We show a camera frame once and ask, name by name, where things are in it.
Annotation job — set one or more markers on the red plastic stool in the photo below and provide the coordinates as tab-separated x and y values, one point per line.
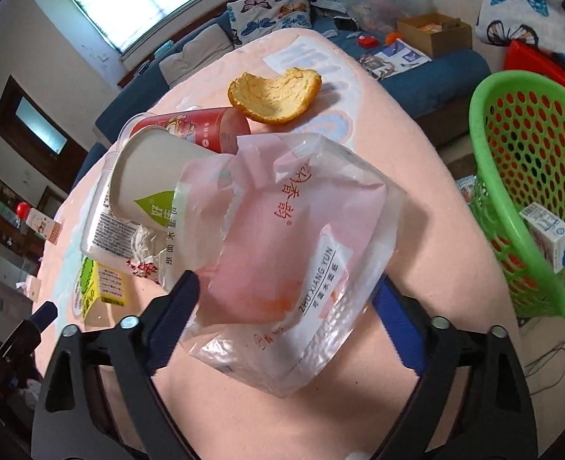
527	60

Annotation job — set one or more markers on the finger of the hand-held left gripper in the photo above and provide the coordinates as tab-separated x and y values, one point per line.
45	314

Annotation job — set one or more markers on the orange peel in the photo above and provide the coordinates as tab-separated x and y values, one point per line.
273	96

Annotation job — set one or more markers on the dark wooden shelf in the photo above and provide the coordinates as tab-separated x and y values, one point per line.
4	201

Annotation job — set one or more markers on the small red box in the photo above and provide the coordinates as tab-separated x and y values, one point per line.
368	42

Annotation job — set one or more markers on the butterfly print blanket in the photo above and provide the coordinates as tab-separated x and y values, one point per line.
522	5

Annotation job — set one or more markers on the yellow green carton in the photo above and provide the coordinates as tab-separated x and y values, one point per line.
105	287

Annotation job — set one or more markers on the clear pink plastic bag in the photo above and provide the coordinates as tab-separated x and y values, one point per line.
273	230

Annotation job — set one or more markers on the clear labelled plastic container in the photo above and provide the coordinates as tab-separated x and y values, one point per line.
103	230

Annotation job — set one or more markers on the printed booklet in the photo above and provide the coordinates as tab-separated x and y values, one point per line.
397	57

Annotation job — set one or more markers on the cardboard box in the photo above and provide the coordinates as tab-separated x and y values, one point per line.
445	40

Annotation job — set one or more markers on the butterfly print pillow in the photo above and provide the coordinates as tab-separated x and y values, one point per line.
268	14

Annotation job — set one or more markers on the green plastic basket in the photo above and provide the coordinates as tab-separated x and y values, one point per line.
551	290

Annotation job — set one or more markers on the beige cushion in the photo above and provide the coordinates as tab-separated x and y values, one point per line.
196	55

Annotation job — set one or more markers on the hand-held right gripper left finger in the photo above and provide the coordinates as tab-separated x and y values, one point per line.
177	316

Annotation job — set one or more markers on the dark wooden door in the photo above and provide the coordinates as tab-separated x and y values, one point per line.
38	124

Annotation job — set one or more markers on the white bottle with red cap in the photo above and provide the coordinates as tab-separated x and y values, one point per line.
35	223

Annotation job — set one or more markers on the small orange item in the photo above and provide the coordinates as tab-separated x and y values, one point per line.
393	37

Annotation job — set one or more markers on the blue sofa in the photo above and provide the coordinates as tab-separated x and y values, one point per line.
455	64

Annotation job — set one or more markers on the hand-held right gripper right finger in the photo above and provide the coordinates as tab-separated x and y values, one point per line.
392	318

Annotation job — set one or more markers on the clear storage bin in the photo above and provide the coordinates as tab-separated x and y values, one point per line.
383	5

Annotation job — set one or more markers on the clear plastic lid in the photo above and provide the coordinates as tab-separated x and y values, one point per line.
190	107

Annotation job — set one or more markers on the small white blue carton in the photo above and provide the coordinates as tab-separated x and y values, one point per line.
548	239

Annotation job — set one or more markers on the white paper cup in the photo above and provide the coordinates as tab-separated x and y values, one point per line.
167	167

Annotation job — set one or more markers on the pink printed blanket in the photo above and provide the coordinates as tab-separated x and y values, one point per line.
383	120

